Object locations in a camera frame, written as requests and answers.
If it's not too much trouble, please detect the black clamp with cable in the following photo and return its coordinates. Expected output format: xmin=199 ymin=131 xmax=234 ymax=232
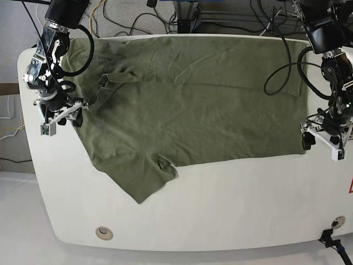
xmin=319 ymin=229 xmax=352 ymax=265

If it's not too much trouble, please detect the yellow floor cable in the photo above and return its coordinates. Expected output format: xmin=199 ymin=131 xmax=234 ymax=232
xmin=88 ymin=0 xmax=107 ymax=40

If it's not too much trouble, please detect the right table grommet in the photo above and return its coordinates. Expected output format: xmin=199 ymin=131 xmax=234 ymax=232
xmin=331 ymin=216 xmax=346 ymax=229

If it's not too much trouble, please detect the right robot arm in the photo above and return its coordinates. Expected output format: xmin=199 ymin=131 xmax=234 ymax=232
xmin=23 ymin=1 xmax=94 ymax=135

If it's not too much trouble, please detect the white floor cable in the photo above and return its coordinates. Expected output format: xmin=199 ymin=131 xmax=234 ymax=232
xmin=35 ymin=2 xmax=45 ymax=31

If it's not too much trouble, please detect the left table grommet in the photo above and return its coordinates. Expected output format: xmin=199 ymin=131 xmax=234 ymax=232
xmin=95 ymin=227 xmax=114 ymax=241

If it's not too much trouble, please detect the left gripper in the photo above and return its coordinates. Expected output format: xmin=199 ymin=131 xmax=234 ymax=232
xmin=301 ymin=109 xmax=352 ymax=151

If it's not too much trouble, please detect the olive green T-shirt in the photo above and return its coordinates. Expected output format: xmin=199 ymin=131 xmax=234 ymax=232
xmin=70 ymin=36 xmax=307 ymax=203

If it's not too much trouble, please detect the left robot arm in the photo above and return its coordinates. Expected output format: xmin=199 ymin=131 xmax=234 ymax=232
xmin=293 ymin=1 xmax=352 ymax=152

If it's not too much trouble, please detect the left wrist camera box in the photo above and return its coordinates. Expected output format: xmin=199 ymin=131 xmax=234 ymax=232
xmin=331 ymin=149 xmax=346 ymax=162

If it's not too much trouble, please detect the aluminium frame leg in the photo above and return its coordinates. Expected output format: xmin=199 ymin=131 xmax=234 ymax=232
xmin=172 ymin=1 xmax=201 ymax=34

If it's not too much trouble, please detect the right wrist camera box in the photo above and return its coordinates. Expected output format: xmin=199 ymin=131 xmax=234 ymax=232
xmin=40 ymin=123 xmax=56 ymax=136

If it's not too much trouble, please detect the table grommet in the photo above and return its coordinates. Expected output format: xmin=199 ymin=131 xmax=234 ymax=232
xmin=331 ymin=216 xmax=346 ymax=229
xmin=95 ymin=227 xmax=114 ymax=241

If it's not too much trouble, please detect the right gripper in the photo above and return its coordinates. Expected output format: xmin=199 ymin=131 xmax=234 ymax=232
xmin=33 ymin=98 xmax=88 ymax=128

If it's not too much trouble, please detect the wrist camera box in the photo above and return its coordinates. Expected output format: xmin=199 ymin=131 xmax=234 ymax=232
xmin=331 ymin=149 xmax=346 ymax=162
xmin=40 ymin=123 xmax=56 ymax=136

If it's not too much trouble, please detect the red warning sticker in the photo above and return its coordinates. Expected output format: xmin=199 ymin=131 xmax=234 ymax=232
xmin=349 ymin=179 xmax=353 ymax=194

